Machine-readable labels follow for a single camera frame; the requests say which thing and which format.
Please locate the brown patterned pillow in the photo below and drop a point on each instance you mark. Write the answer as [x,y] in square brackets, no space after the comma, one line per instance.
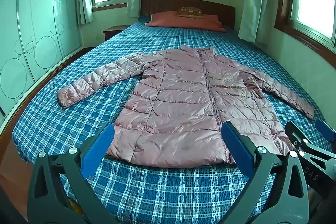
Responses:
[189,12]

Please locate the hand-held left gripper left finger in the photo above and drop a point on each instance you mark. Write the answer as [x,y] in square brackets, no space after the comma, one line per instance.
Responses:
[98,146]

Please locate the orange pillow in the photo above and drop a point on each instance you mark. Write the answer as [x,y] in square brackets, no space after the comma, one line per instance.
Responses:
[170,20]

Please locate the green glass wardrobe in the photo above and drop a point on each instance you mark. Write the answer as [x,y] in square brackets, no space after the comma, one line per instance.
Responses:
[39,16]

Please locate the pink puffer jacket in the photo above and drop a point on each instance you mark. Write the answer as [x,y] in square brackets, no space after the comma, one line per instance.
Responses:
[183,108]

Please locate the bed with blue plaid sheet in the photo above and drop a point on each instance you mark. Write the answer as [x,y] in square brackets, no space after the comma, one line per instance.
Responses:
[157,192]

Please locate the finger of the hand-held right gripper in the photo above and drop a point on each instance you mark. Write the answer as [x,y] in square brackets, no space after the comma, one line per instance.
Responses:
[298,136]
[326,132]

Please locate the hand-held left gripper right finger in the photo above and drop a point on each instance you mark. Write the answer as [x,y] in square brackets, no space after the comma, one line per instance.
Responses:
[237,146]

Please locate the wooden nightstand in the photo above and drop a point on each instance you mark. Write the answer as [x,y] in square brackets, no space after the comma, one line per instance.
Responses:
[113,31]

